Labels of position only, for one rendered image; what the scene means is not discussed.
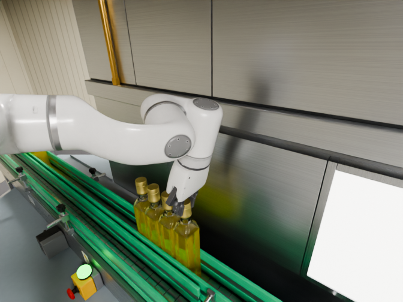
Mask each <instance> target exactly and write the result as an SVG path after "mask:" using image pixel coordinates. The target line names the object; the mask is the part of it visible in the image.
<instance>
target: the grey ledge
mask: <svg viewBox="0 0 403 302"><path fill-rule="evenodd" d="M70 156H71V157H69V158H67V159H63V160H64V161H65V162H67V163H69V164H70V165H72V166H73V167H74V168H76V169H78V170H79V171H81V172H82V173H84V174H85V175H87V176H89V177H91V176H92V174H91V173H90V172H89V169H90V168H93V167H92V166H90V165H88V164H86V163H85V162H83V161H81V160H79V159H78V158H76V157H75V156H73V155H71V154H70ZM101 174H103V173H102V172H100V171H98V170H96V172H95V175H97V176H99V175H101ZM98 183H99V184H101V185H103V186H104V187H106V188H107V189H109V190H110V191H112V192H114V193H115V194H116V195H118V196H120V197H121V198H123V199H124V200H126V201H128V202H129V203H130V204H132V205H134V202H135V200H136V199H138V196H136V195H134V194H133V193H131V192H130V191H128V190H126V189H124V188H123V187H121V186H119V185H118V184H116V183H115V182H113V180H112V178H110V177H109V176H107V175H105V176H102V177H100V178H99V181H98Z"/></svg>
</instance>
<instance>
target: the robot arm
mask: <svg viewBox="0 0 403 302"><path fill-rule="evenodd" d="M140 114H141V117H142V121H143V123H144V124H133V123H125V122H120V121H118V120H114V119H111V118H109V117H107V116H105V115H103V114H102V113H100V112H99V111H97V110H96V109H94V108H93V107H92V106H91V105H89V104H88V103H87V102H86V101H84V100H82V99H81V98H79V97H78V96H74V95H26V94H10V93H0V155H7V154H16V153H27V152H45V151H54V150H55V151H60V150H83V151H85V152H88V153H91V154H93V155H95V156H97V157H100V158H104V159H107V160H110V161H114V162H118V163H121V164H128V165H147V164H159V163H165V162H171V161H174V163H173V166H172V169H171V171H170V175H169V179H168V183H167V190H166V191H167V193H168V194H169V193H170V195H169V197H168V199H167V201H166V204H167V205H168V206H173V211H174V212H175V213H176V214H178V215H179V216H180V217H181V216H183V212H184V207H185V206H184V202H185V200H186V199H187V198H189V199H190V200H191V208H193V207H194V203H195V200H196V198H195V197H196V196H197V195H198V192H199V189H200V188H201V187H202V186H203V185H204V184H205V182H206V179H207V175H208V172H209V166H210V161H211V158H212V154H213V150H214V147H215V143H216V140H217V136H218V133H219V128H220V126H221V121H222V117H223V109H222V107H221V106H220V105H219V104H218V103H217V102H215V101H213V100H211V99H207V98H193V99H189V98H183V97H179V96H174V95H168V94H163V93H158V94H154V95H151V96H149V97H147V98H146V99H145V100H144V101H143V102H142V105H141V107H140Z"/></svg>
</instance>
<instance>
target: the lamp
mask: <svg viewBox="0 0 403 302"><path fill-rule="evenodd" d="M91 274H92V269H91V267H90V265H86V264H85V265H82V266H81V267H79V269H78V271H77V277H78V279H79V280H86V279H88V278H89V277H90V276H91Z"/></svg>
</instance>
